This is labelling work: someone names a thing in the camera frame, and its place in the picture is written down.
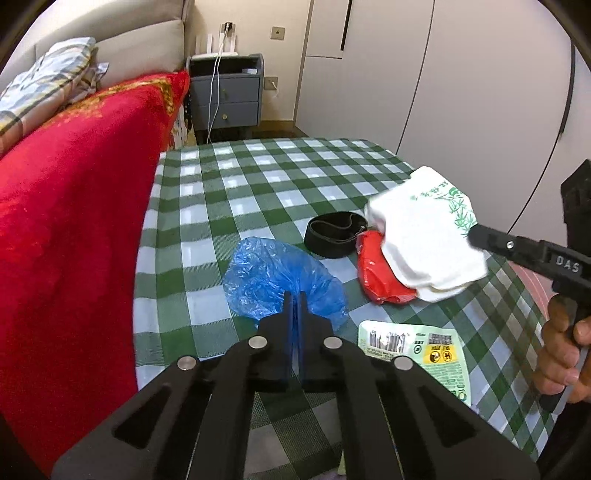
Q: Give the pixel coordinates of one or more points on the plaid quilt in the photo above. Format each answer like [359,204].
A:
[51,69]

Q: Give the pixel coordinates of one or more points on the black elastic band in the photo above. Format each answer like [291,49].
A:
[323,244]

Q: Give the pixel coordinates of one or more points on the red floral blanket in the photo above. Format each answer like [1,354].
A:
[69,207]

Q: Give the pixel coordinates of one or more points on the white bag with green print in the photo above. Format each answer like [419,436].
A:
[425,240]

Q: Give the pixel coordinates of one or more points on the green white food packet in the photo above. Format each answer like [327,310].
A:
[434,360]

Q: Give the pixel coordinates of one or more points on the white wardrobe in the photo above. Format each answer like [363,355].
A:
[461,92]

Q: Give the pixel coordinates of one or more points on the wall socket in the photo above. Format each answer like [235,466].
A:
[271,83]

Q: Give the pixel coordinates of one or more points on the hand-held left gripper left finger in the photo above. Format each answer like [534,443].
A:
[288,337]

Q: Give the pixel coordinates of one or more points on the person's right hand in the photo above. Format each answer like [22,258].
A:
[554,355]

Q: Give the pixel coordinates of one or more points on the grey nightstand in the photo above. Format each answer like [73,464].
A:
[235,92]

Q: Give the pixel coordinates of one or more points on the pink plastic bin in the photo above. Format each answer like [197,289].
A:
[531,295]

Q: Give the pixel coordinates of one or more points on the blue plastic bag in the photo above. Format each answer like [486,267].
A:
[263,277]

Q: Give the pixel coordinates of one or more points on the red plastic packet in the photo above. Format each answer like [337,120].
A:
[378,272]

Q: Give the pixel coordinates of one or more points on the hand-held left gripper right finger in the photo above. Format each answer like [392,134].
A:
[304,337]

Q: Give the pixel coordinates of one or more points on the white router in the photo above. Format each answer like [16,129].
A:
[217,54]

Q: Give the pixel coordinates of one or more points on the beige padded headboard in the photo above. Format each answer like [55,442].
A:
[138,41]

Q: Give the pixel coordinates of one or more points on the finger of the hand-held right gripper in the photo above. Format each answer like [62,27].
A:
[503,247]

